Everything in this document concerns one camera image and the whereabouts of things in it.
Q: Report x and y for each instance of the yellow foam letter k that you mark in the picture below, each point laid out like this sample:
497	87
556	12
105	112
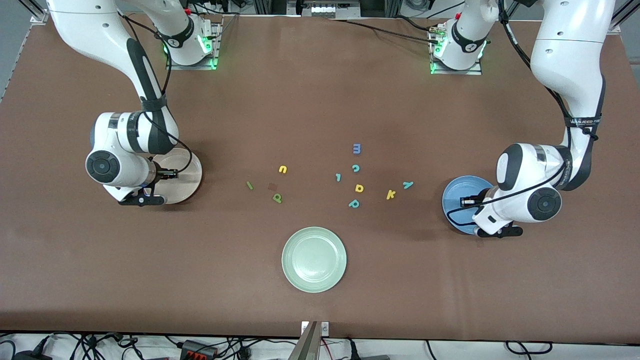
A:
390	195

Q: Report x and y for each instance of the green foam letter p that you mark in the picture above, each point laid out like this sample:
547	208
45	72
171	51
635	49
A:
277	198

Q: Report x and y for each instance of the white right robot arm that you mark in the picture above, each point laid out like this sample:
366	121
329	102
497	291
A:
90	30

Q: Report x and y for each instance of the blue round plate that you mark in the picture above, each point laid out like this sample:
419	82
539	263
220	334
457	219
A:
465	186

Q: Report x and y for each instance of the brown round plate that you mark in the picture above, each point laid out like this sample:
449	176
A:
187	187

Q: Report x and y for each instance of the teal foam letter d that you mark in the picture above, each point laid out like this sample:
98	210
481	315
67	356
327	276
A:
354	204

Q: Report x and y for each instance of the pale green round plate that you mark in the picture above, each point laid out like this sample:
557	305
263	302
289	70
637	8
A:
314	260

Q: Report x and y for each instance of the black power strip red switches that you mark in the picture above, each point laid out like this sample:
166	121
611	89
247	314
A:
192	346

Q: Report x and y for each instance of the black power plug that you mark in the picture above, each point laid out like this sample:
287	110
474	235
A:
352	352

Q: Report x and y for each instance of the black power adapter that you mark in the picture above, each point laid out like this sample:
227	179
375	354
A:
30	356

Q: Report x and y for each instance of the grey control box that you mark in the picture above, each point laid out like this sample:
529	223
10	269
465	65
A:
325	7

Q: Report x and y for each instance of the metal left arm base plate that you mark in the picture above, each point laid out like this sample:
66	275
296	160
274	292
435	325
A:
475	71

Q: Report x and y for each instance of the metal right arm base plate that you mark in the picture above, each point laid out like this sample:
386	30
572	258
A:
218	40

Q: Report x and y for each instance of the white mounting bracket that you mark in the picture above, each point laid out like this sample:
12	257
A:
325	328

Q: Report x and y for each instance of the aluminium frame profile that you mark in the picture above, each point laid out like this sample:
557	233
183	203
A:
622	17
37	16

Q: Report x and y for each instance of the aluminium camera post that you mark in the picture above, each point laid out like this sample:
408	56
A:
306	347

